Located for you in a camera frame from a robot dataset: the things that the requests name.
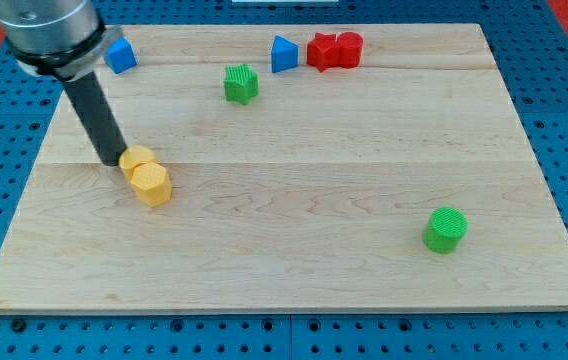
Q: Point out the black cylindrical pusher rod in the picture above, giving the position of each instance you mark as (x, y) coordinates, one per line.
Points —
(93, 110)

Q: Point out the yellow cylinder block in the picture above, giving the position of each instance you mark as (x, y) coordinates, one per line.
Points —
(133, 157)

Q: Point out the yellow hexagon block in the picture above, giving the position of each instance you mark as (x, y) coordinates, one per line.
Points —
(152, 184)

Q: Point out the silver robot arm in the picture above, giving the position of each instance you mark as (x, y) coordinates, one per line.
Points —
(65, 39)

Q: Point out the blue pentagon block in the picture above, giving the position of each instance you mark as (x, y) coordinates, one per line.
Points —
(120, 56)

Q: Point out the green star block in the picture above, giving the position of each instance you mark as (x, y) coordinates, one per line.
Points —
(240, 84)

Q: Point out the blue triangle block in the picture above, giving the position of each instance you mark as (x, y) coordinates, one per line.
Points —
(284, 54)

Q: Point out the wooden board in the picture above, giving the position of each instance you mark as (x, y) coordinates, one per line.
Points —
(311, 199)

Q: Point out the red star block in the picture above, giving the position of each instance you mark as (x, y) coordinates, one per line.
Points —
(323, 52)

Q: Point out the red cylinder block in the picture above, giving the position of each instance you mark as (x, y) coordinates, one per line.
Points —
(350, 46)

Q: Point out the green cylinder block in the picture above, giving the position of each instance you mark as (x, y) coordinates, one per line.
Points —
(445, 229)

